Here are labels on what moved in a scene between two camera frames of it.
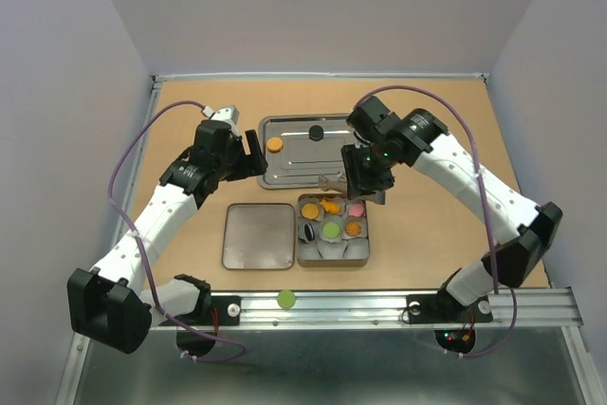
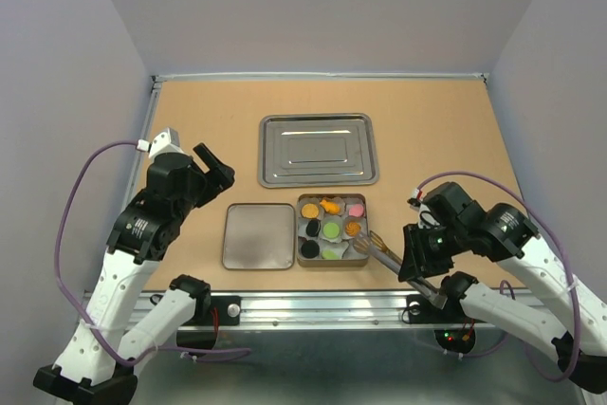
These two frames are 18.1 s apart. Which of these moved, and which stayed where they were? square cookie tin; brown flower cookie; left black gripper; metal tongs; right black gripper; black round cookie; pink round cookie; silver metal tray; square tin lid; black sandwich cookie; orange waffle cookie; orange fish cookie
Moved: left black gripper; black round cookie; black sandwich cookie; metal tongs; right black gripper
Stayed: brown flower cookie; square cookie tin; square tin lid; pink round cookie; orange waffle cookie; silver metal tray; orange fish cookie
